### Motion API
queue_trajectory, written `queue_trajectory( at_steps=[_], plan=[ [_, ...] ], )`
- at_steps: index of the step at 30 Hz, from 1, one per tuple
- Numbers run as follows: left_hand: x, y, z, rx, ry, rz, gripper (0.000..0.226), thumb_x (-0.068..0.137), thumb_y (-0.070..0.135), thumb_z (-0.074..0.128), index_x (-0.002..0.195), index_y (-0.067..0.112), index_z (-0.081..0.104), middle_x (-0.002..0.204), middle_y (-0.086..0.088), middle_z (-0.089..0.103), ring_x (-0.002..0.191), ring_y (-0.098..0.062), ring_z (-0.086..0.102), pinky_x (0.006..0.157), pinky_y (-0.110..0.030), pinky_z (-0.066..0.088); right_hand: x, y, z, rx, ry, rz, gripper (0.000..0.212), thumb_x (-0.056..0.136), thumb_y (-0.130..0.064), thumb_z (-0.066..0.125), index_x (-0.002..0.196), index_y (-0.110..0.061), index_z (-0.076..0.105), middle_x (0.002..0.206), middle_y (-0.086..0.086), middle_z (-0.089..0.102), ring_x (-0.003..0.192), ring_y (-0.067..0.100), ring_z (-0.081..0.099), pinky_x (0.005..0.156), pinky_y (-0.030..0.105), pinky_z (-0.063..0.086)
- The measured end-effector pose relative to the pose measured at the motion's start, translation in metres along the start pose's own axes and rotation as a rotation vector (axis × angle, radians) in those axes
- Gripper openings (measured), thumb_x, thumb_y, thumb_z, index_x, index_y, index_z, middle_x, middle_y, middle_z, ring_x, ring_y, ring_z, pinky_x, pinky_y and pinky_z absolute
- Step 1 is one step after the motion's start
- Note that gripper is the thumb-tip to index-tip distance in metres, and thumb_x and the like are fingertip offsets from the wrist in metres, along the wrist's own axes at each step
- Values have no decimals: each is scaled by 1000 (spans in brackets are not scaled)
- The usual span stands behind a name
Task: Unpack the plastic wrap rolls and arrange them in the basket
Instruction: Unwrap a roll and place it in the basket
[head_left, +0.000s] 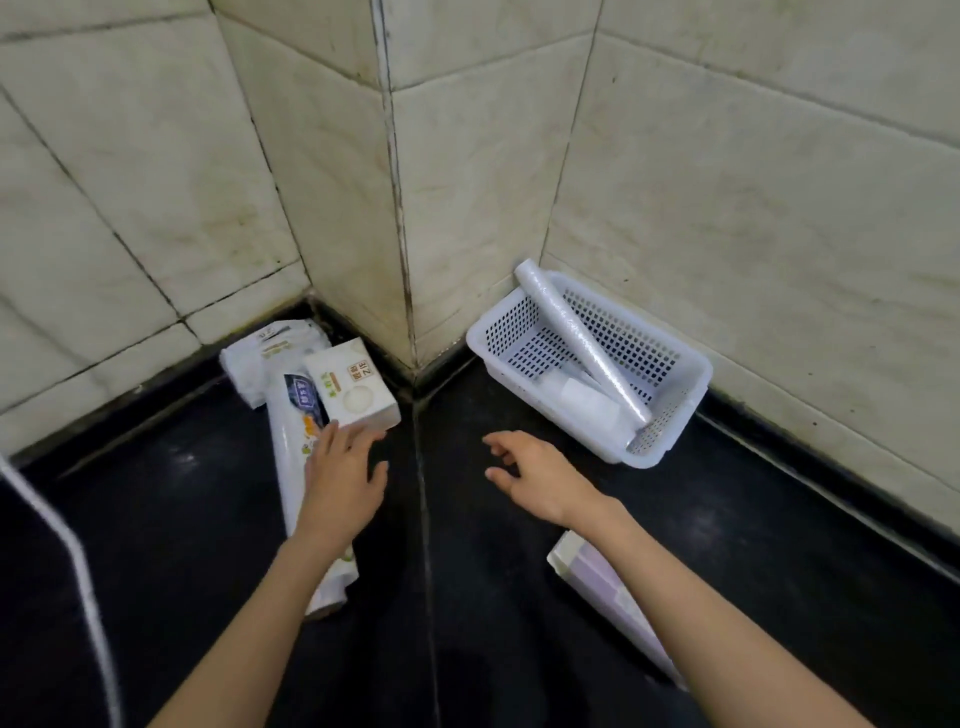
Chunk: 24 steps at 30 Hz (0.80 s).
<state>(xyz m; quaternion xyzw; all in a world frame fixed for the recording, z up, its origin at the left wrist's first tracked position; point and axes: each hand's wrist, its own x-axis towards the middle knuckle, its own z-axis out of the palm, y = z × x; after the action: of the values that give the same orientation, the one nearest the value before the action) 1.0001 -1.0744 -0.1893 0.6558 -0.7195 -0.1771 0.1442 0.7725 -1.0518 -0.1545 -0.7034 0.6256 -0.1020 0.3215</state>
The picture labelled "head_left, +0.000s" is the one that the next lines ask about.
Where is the person's left hand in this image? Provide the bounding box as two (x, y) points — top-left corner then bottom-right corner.
(292, 421), (392, 558)

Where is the person's right hand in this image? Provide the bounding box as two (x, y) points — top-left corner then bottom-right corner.
(482, 429), (628, 543)

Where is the smooth white plastic wrap roll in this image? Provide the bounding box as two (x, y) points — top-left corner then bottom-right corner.
(266, 367), (361, 622)

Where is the small white bag roll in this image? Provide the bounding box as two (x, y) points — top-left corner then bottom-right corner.
(538, 371), (639, 448)

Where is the white tissue box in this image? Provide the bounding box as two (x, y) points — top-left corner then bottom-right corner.
(303, 337), (403, 433)

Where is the purple cardboard box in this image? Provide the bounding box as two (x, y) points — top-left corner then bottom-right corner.
(545, 529), (688, 693)

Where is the white plastic basket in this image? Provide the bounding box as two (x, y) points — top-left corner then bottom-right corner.
(464, 269), (714, 470)

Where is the clear cling film roll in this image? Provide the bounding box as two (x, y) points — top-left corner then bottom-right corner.
(513, 258), (654, 429)

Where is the soft white tissue pack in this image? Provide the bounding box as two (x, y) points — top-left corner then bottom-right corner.
(218, 318), (333, 410)

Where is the person's right forearm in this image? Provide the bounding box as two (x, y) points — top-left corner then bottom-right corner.
(584, 498), (875, 728)

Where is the person's left forearm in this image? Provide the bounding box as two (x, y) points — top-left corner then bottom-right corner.
(149, 528), (343, 728)

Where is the black countertop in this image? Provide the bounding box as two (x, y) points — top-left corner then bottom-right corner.
(0, 296), (960, 728)

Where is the white cable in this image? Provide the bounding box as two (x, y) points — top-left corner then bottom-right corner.
(0, 453), (125, 728)

